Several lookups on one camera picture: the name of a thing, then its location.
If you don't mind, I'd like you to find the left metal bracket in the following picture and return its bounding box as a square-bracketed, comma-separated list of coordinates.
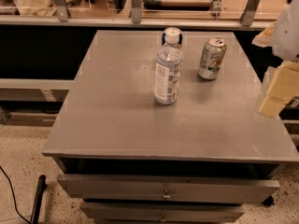
[53, 0, 70, 22]

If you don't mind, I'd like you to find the black floor cable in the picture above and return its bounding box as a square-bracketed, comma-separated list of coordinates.
[0, 165, 32, 224]

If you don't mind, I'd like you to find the grey drawer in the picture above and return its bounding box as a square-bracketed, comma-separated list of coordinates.
[57, 175, 279, 203]
[80, 203, 244, 224]

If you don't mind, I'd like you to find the lower grey drawer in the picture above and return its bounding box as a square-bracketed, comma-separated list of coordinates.
[80, 203, 244, 224]

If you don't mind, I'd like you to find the upper grey drawer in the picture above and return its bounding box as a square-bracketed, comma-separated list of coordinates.
[57, 175, 279, 203]

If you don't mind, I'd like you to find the clear plastic water bottle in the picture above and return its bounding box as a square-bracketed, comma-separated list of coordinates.
[154, 27, 184, 105]

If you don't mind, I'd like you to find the black leg bar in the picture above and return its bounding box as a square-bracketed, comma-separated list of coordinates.
[30, 175, 47, 224]

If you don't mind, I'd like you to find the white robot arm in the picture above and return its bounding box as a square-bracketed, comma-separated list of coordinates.
[252, 0, 299, 118]

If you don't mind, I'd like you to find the grey cabinet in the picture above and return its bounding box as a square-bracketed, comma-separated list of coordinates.
[44, 31, 298, 210]

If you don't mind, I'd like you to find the metal bracket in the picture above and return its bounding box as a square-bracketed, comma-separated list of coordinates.
[240, 0, 261, 27]
[131, 0, 142, 23]
[53, 0, 70, 22]

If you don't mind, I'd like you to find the middle metal bracket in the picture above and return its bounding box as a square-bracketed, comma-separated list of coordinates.
[131, 0, 142, 23]

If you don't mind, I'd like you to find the right metal bracket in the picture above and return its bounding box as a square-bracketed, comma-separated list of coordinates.
[240, 0, 261, 27]

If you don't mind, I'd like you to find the silver soda can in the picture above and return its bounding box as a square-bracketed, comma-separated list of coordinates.
[198, 37, 226, 80]

